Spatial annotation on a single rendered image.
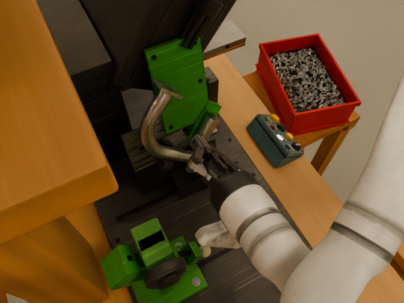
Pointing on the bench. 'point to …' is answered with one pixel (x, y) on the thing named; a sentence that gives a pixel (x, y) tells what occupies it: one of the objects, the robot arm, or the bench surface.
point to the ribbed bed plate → (128, 138)
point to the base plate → (187, 218)
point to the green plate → (179, 80)
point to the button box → (273, 141)
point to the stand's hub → (165, 273)
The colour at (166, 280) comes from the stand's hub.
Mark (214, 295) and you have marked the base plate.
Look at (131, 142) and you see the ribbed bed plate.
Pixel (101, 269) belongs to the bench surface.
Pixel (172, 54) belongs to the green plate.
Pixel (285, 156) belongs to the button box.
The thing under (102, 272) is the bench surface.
